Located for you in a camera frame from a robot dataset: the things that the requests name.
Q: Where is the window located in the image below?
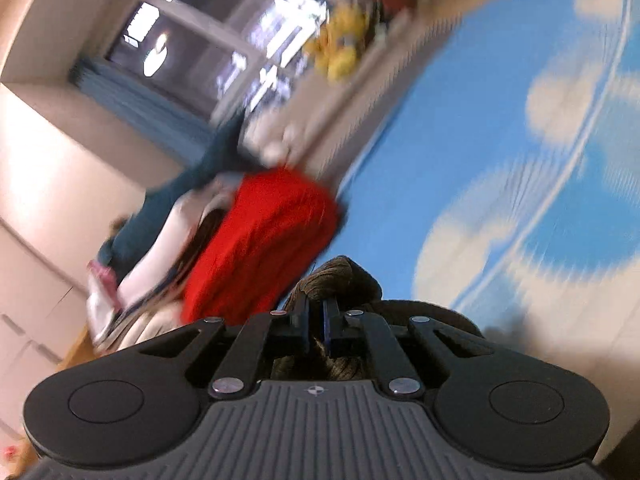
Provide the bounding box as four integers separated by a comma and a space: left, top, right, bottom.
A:
106, 0, 332, 122

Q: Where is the blue curtain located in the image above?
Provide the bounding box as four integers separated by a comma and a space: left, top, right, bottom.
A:
69, 57, 222, 162

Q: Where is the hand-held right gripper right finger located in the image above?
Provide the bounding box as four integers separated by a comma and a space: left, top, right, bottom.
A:
322, 299, 483, 399

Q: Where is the blue white patterned bed sheet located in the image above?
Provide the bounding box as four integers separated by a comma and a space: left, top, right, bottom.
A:
327, 0, 640, 378

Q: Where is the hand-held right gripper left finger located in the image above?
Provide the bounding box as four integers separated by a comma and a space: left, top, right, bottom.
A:
136, 294, 312, 401

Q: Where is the teal garment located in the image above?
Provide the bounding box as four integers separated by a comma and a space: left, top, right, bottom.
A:
97, 115, 253, 282

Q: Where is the yellow plush toy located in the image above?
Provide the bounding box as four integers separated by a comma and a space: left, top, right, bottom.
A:
304, 2, 372, 82

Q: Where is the white cabinet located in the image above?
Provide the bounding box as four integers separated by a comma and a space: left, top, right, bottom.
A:
0, 217, 92, 443

